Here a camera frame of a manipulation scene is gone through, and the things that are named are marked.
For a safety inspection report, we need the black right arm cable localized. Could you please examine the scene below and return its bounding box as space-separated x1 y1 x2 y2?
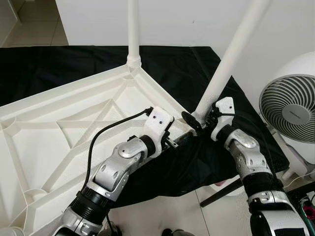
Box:
209 109 237 123

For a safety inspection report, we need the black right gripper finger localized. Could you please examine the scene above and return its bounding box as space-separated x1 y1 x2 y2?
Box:
181 111 202 132

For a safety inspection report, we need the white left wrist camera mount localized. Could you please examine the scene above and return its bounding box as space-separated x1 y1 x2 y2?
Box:
143 107 174 158

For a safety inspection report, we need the grey robot foot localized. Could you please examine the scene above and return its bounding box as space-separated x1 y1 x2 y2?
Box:
162 229 188 236
101 221 124 236

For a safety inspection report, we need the black metal table leg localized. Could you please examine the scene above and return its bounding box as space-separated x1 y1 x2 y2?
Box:
201 178 244 207

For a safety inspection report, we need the white plastic table top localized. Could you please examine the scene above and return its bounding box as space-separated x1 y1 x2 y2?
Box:
0 64 197 234

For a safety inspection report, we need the grey right robot foot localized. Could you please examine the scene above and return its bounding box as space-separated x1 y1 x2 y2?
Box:
162 229 188 236

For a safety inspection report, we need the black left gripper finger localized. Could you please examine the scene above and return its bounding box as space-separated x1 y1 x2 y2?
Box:
171 133 193 148

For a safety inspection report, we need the black tablecloth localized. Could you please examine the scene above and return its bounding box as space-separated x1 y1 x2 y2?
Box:
0 46 291 207

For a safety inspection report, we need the grey left robot foot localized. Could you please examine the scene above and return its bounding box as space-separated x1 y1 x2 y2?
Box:
101 221 124 236

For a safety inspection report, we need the white plastic table leg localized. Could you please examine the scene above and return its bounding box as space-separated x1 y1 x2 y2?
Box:
0 226 23 236
127 0 142 69
193 0 271 123

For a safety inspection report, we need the white round fan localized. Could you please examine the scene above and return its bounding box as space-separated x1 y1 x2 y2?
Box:
259 52 315 180

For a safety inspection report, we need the pink hair dryer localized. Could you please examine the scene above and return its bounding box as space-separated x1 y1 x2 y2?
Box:
304 206 315 220

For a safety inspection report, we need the white stool with pink seat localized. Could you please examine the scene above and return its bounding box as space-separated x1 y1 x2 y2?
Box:
209 178 247 197

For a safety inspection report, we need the black shelf rack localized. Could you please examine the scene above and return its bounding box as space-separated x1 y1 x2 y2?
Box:
283 175 315 236

